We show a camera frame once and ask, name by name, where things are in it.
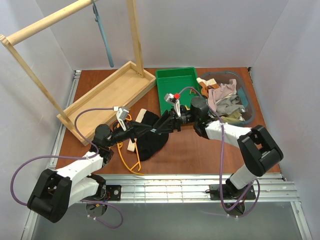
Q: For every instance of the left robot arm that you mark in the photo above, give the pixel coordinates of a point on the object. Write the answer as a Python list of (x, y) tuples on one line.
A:
[(56, 190)]

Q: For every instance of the pile of clothes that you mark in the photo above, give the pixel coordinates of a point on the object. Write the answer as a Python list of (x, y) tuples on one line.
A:
[(223, 99)]

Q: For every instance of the clear plastic laundry bin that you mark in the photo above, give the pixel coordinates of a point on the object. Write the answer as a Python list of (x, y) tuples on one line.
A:
[(241, 91)]

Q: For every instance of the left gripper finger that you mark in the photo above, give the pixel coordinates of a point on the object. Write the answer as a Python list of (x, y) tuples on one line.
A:
[(133, 123), (139, 131)]

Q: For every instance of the black underwear beige waistband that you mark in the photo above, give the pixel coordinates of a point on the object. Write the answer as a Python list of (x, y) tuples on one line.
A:
[(150, 143)]

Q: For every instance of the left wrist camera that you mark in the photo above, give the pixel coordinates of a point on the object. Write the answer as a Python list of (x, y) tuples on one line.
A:
[(121, 115)]

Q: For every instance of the wooden clothes rack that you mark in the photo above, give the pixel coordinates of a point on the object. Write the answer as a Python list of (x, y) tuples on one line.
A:
[(124, 87)]

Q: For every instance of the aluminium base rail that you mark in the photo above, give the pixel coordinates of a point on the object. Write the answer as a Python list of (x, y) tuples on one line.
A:
[(187, 188)]

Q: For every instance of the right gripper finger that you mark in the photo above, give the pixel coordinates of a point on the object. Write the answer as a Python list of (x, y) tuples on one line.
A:
[(168, 128), (167, 117)]

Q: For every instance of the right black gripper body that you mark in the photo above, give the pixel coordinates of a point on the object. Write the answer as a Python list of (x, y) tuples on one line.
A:
[(176, 121)]

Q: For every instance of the green plastic tray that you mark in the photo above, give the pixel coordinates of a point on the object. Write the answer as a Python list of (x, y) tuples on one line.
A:
[(173, 81)]

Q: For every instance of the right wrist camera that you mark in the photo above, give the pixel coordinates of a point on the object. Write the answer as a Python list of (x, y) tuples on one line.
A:
[(174, 100)]

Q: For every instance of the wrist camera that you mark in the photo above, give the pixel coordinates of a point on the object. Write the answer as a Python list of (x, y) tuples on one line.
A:
[(174, 100), (121, 115)]

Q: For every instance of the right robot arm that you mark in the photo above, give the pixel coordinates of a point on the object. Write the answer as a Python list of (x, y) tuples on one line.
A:
[(258, 148)]

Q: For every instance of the blue plastic hanger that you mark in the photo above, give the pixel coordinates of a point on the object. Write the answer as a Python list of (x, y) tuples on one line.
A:
[(103, 34)]

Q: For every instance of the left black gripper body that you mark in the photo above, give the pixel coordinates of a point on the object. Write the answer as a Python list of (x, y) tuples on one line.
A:
[(130, 129)]

